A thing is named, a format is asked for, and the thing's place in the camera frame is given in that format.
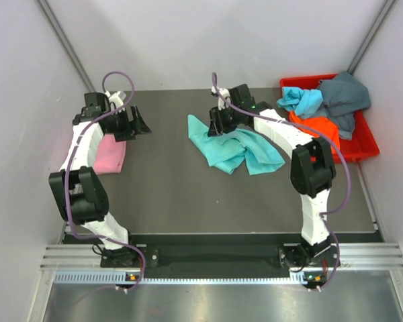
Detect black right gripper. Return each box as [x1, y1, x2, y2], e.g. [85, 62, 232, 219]
[208, 104, 242, 138]

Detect grey blue t shirt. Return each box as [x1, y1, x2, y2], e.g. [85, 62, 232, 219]
[315, 72, 371, 140]

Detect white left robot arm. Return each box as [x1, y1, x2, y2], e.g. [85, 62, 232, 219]
[48, 91, 151, 266]

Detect orange t shirt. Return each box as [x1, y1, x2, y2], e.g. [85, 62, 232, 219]
[288, 111, 340, 148]

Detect grey slotted cable duct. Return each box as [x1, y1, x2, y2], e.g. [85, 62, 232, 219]
[53, 271, 321, 286]

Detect light blue t shirt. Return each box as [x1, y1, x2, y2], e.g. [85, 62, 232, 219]
[277, 87, 323, 118]

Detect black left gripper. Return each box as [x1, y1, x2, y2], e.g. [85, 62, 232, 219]
[105, 105, 151, 142]

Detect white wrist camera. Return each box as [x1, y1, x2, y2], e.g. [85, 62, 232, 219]
[211, 87, 232, 110]
[104, 91, 126, 111]

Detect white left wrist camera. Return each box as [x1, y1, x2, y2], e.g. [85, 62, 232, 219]
[104, 91, 126, 111]

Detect red plastic bin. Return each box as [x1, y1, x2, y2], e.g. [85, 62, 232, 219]
[279, 73, 379, 162]

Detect pink folded t shirt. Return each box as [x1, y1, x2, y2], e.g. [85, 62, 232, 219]
[93, 134, 126, 175]

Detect teal t shirt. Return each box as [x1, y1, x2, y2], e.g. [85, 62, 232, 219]
[187, 115, 285, 175]

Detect aluminium frame rail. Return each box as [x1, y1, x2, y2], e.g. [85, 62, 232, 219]
[40, 243, 403, 278]

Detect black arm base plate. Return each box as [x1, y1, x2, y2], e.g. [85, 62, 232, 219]
[100, 244, 341, 271]

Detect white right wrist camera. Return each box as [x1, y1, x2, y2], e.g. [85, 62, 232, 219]
[211, 87, 232, 110]

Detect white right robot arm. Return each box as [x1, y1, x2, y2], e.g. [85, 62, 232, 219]
[208, 84, 336, 267]

